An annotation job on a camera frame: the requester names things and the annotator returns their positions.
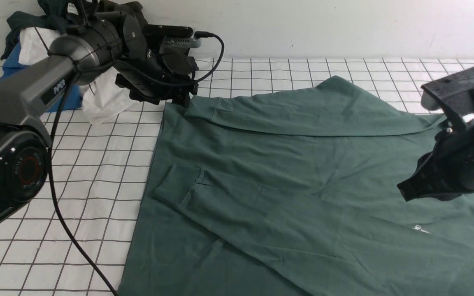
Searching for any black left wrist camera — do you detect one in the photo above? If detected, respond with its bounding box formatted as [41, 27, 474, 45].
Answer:
[142, 24, 202, 49]

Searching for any dark olive shirt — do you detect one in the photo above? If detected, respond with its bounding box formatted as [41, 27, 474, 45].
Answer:
[97, 0, 148, 27]

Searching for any green long-sleeved shirt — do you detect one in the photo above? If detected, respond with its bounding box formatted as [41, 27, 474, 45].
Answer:
[118, 76, 474, 296]

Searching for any white grid-patterned tablecloth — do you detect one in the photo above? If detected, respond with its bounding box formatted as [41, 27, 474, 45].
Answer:
[0, 58, 474, 296]

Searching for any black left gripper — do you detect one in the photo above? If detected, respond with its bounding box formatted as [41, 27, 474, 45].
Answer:
[114, 25, 200, 108]

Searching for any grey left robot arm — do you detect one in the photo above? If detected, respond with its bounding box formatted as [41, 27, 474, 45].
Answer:
[0, 13, 198, 223]

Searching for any white shirt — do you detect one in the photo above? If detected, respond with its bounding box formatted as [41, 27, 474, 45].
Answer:
[19, 28, 135, 125]

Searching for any blue shirt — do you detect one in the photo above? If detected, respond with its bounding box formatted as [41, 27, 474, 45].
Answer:
[0, 42, 81, 111]

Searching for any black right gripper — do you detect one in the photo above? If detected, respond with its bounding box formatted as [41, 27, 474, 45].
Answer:
[397, 120, 474, 201]

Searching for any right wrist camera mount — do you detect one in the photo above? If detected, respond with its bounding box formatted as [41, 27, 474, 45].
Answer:
[421, 66, 474, 132]

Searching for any dark teal shirt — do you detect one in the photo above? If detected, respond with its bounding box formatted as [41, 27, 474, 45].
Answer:
[0, 0, 100, 60]

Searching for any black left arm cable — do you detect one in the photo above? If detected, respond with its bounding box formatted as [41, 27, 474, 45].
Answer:
[48, 31, 225, 296]

